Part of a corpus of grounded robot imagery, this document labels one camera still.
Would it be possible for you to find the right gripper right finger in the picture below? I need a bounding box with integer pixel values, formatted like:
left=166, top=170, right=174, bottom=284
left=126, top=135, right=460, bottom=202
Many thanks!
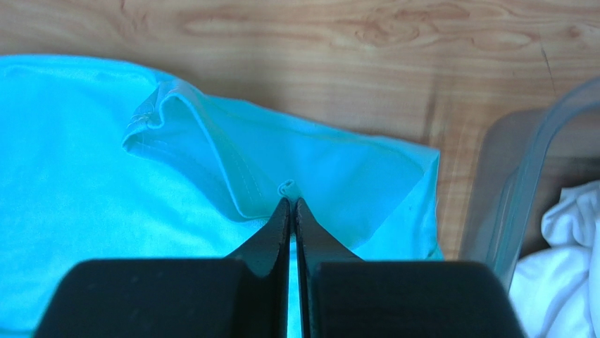
left=294, top=199, right=523, bottom=337

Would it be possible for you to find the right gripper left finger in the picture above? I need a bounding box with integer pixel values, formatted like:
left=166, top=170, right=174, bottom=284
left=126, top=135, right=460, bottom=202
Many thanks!
left=35, top=199, right=291, bottom=337

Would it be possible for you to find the mint green t shirt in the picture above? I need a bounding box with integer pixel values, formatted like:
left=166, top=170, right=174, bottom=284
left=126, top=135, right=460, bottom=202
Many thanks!
left=1, top=56, right=442, bottom=337

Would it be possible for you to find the white t shirt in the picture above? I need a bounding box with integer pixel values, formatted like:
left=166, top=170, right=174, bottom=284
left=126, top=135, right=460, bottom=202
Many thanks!
left=509, top=181, right=599, bottom=337

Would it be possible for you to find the clear plastic bin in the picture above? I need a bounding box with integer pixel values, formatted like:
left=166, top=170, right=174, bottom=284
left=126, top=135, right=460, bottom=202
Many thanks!
left=458, top=79, right=599, bottom=287

